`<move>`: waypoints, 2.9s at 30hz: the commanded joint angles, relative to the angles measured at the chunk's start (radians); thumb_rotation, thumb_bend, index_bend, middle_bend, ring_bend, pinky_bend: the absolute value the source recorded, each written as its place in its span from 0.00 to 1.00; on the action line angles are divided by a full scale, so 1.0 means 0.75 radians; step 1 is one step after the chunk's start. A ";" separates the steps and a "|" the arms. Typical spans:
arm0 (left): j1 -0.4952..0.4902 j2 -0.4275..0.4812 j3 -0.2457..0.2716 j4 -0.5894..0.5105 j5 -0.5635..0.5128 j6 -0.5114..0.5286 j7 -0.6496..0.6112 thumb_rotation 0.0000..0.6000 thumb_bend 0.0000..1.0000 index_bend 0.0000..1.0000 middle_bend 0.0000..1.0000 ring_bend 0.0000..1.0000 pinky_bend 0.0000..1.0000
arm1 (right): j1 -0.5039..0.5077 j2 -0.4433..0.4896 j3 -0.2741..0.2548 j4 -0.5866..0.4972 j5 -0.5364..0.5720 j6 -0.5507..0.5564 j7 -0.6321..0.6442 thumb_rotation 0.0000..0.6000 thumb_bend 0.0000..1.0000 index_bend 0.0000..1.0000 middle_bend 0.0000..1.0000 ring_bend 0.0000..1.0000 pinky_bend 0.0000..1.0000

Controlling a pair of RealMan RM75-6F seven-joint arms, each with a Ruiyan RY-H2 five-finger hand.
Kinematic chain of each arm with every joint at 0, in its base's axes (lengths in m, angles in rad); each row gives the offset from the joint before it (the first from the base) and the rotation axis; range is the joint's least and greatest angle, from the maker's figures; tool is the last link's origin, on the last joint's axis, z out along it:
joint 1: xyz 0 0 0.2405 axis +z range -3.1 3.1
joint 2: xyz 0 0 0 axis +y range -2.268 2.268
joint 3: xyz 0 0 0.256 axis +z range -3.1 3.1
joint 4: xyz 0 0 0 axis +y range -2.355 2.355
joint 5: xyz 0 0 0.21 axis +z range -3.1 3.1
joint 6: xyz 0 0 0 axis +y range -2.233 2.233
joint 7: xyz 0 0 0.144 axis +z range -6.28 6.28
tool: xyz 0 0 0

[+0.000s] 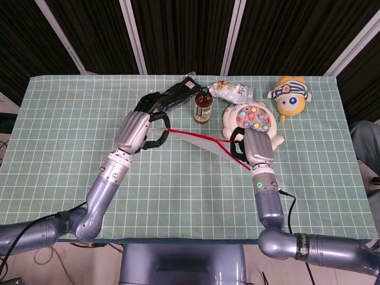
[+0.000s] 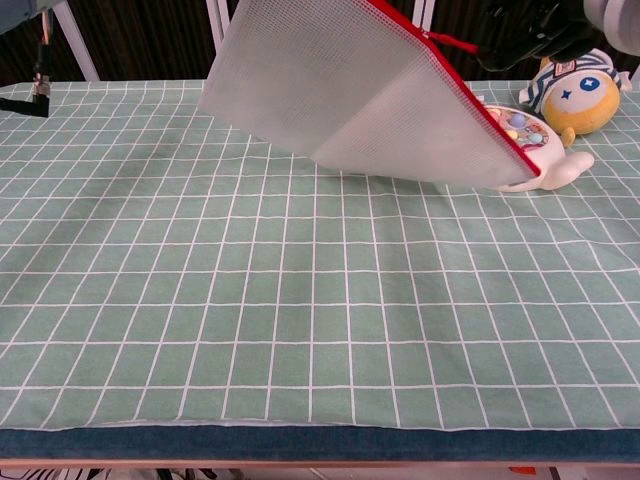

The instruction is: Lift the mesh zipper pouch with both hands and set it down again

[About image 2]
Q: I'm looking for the green checked tablecloth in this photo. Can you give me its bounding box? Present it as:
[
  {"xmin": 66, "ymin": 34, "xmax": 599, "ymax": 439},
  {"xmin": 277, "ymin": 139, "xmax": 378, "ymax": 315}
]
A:
[{"xmin": 0, "ymin": 78, "xmax": 640, "ymax": 432}]

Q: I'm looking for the white partition post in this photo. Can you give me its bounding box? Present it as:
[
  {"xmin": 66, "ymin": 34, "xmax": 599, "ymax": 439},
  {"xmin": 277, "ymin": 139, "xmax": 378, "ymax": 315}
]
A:
[
  {"xmin": 410, "ymin": 0, "xmax": 437, "ymax": 39},
  {"xmin": 206, "ymin": 0, "xmax": 240, "ymax": 56},
  {"xmin": 52, "ymin": 7, "xmax": 100, "ymax": 82}
]

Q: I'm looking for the white fishing game toy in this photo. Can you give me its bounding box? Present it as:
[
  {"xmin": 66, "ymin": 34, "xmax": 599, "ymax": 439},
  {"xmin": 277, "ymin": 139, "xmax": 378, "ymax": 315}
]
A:
[{"xmin": 482, "ymin": 104, "xmax": 596, "ymax": 194}]

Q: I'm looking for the clear zipper pouch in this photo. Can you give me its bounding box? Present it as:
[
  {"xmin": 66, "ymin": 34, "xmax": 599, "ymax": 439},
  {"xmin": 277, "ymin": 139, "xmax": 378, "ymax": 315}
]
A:
[{"xmin": 198, "ymin": 0, "xmax": 542, "ymax": 190}]

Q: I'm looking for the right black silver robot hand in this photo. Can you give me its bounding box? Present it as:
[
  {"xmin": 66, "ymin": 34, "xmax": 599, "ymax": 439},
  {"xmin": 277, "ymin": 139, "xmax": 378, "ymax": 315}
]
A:
[{"xmin": 474, "ymin": 0, "xmax": 640, "ymax": 72}]

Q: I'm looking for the black pleated curtain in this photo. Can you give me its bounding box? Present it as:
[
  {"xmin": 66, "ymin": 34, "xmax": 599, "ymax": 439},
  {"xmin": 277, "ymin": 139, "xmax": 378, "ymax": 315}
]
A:
[
  {"xmin": 432, "ymin": 0, "xmax": 544, "ymax": 82},
  {"xmin": 59, "ymin": 0, "xmax": 221, "ymax": 82},
  {"xmin": 0, "ymin": 27, "xmax": 84, "ymax": 87},
  {"xmin": 382, "ymin": 0, "xmax": 416, "ymax": 29}
]

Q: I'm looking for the yellow plush toy striped hat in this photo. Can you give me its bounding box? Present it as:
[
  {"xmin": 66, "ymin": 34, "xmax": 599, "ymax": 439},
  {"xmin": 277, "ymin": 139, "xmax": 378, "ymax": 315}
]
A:
[{"xmin": 518, "ymin": 47, "xmax": 634, "ymax": 148}]

